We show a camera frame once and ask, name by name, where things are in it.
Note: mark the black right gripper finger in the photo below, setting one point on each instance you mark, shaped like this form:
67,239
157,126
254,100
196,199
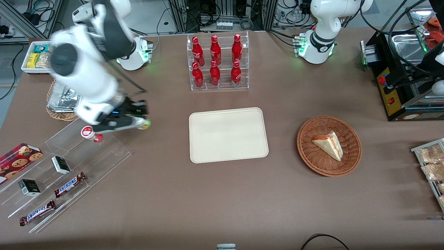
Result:
139,108

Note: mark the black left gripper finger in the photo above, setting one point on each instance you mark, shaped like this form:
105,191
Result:
406,76

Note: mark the green lid yogurt cup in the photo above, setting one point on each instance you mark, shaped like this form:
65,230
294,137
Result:
143,124

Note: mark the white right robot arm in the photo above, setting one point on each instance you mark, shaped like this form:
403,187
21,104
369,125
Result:
90,69

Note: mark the steel tray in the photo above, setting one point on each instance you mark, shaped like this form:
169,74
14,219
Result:
406,47

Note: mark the beige plastic tray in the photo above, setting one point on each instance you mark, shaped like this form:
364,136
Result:
227,135

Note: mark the black machine with yellow label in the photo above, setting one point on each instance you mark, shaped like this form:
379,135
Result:
393,100

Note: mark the red lid yogurt cup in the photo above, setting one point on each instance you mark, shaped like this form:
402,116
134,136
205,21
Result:
89,133

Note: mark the clear acrylic stepped display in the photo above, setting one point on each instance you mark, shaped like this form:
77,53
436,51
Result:
104,152

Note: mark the silver foil package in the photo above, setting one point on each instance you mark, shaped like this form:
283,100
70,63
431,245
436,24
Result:
64,99

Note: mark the wicker basket with foil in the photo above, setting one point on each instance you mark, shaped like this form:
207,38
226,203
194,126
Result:
59,116

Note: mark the red cola bottle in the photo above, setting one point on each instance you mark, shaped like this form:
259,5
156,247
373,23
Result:
197,77
197,52
215,75
215,51
237,49
236,75

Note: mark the small black box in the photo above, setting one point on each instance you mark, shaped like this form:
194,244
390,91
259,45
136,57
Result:
29,188
60,165

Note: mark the clear snack bag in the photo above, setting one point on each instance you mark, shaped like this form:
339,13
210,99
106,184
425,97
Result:
433,172
441,188
430,154
442,201

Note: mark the snickers bar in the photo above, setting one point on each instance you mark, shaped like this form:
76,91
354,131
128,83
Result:
37,213
69,185

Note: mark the clear rice cracker bag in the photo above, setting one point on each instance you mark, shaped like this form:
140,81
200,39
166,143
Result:
43,60

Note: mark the teal snack packet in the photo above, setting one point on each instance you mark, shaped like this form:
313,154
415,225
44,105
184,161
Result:
42,48

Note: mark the yellow snack packet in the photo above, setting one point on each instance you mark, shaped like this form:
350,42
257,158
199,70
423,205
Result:
33,60

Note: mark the triangular sandwich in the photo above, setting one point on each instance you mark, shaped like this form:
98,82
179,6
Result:
331,146

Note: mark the clear acrylic bottle rack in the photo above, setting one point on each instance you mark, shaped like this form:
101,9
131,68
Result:
225,52

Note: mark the white snack box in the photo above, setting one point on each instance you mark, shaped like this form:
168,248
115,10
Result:
25,60

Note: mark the red cookie box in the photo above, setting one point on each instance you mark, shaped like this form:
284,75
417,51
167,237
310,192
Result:
19,159

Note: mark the white power strip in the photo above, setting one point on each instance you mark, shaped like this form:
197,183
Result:
224,25

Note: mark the round brown wicker basket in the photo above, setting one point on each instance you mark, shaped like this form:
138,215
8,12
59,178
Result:
312,159

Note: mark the grey device at table edge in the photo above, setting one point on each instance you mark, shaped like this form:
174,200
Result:
226,247

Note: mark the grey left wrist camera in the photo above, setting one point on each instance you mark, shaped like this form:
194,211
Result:
438,87

